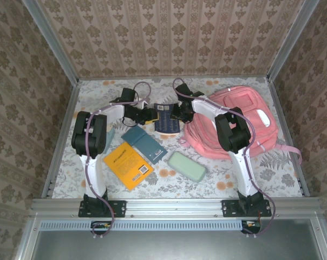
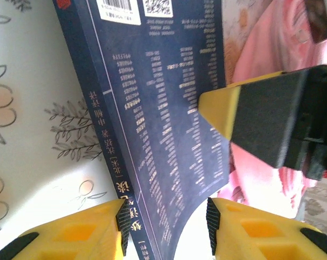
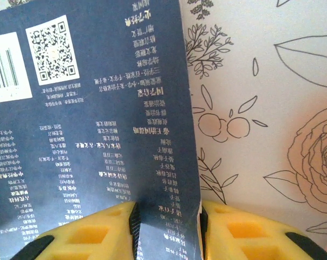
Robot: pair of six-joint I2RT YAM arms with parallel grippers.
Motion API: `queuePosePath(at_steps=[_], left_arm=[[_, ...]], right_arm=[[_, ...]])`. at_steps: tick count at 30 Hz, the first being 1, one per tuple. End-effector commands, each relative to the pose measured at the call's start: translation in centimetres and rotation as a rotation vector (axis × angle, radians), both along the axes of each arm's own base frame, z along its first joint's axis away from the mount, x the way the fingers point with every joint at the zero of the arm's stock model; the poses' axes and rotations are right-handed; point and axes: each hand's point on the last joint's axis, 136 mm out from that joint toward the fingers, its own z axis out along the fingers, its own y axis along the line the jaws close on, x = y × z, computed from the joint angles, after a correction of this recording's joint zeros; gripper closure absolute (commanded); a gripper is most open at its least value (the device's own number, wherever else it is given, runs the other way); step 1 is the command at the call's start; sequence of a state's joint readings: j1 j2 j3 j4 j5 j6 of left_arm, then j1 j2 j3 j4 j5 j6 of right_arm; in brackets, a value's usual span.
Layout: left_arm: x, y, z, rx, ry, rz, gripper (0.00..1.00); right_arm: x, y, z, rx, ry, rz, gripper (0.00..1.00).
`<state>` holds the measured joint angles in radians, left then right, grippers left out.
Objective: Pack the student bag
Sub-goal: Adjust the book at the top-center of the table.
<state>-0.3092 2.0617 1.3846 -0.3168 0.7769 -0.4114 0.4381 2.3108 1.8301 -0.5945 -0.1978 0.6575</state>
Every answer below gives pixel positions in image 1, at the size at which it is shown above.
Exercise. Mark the navy book with barcode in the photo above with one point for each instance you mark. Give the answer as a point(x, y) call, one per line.
point(166, 122)

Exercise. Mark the teal flap notebook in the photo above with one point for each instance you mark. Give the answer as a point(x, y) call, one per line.
point(147, 146)

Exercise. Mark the pink student backpack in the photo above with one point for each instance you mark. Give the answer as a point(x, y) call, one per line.
point(204, 140)

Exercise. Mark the orange yellow book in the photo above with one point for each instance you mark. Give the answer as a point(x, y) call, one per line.
point(125, 165)

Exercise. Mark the pale green pencil case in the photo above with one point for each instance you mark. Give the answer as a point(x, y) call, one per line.
point(186, 166)

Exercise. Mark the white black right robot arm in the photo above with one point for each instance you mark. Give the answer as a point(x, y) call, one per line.
point(234, 130)

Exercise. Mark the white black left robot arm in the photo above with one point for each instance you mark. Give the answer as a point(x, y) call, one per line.
point(90, 135)

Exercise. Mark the floral table cloth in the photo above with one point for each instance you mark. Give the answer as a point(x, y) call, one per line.
point(179, 189)

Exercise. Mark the grey metal sheet panel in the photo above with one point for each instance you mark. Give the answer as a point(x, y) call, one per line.
point(174, 246)

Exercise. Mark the aluminium side rail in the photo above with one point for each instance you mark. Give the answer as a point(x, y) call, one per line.
point(282, 122)
point(66, 122)

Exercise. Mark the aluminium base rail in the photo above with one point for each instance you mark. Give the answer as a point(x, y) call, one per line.
point(174, 208)

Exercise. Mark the aluminium frame post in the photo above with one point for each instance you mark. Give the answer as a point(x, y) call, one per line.
point(52, 43)
point(290, 40)

